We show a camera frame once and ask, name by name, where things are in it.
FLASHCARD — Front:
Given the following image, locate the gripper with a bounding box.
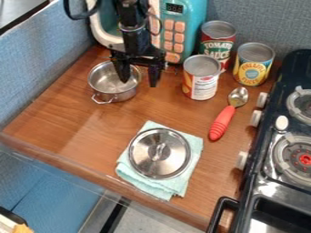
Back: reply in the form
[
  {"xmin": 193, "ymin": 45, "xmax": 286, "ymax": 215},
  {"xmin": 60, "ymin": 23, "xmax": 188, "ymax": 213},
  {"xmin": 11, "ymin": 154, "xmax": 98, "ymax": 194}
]
[{"xmin": 109, "ymin": 25, "xmax": 168, "ymax": 88}]

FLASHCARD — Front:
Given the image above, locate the silver pot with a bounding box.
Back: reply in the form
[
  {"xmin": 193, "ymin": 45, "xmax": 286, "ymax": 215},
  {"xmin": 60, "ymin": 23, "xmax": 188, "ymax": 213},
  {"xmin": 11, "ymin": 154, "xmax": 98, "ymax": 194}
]
[{"xmin": 85, "ymin": 59, "xmax": 144, "ymax": 106}]

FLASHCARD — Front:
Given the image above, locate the silver pot lid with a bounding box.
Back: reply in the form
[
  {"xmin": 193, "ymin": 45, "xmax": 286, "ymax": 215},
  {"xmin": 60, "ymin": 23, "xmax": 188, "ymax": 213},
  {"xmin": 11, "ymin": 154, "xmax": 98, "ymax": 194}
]
[{"xmin": 127, "ymin": 127, "xmax": 193, "ymax": 180}]

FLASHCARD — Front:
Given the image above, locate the toy microwave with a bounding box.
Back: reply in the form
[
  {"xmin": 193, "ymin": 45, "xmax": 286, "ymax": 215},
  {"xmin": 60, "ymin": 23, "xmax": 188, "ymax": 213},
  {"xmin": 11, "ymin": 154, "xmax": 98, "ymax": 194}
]
[{"xmin": 85, "ymin": 0, "xmax": 209, "ymax": 66}]

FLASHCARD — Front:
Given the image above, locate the white labelled can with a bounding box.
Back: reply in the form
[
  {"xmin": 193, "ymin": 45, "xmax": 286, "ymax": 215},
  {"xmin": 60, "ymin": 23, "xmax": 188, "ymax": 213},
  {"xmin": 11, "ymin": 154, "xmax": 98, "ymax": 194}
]
[{"xmin": 181, "ymin": 54, "xmax": 224, "ymax": 102}]

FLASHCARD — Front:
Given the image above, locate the red tomato sauce can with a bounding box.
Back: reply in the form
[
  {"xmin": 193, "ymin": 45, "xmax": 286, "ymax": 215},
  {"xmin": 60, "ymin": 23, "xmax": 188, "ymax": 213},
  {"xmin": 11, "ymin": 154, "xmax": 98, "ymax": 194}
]
[{"xmin": 197, "ymin": 19, "xmax": 238, "ymax": 73}]

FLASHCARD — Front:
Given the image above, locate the yellow pineapple can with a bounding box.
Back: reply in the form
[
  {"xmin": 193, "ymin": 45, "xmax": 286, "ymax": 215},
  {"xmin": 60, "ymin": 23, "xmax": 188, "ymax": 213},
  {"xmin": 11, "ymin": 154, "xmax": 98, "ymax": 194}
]
[{"xmin": 232, "ymin": 41, "xmax": 277, "ymax": 87}]

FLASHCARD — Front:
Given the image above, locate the light green cloth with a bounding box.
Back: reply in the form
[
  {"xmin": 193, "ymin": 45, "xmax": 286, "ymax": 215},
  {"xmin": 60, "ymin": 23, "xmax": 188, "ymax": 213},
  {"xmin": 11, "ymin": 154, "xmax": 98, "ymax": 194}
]
[{"xmin": 114, "ymin": 119, "xmax": 206, "ymax": 202}]

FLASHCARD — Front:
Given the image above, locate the toy stove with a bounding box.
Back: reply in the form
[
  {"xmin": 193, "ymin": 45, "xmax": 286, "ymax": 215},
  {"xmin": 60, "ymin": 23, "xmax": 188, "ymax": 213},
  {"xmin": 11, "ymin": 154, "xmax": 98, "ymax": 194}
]
[{"xmin": 205, "ymin": 48, "xmax": 311, "ymax": 233}]

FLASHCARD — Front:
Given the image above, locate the red handled spoon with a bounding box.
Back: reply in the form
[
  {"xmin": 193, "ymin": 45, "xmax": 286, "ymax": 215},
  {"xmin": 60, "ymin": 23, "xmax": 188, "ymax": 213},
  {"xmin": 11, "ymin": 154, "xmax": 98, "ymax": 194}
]
[{"xmin": 207, "ymin": 86, "xmax": 251, "ymax": 142}]

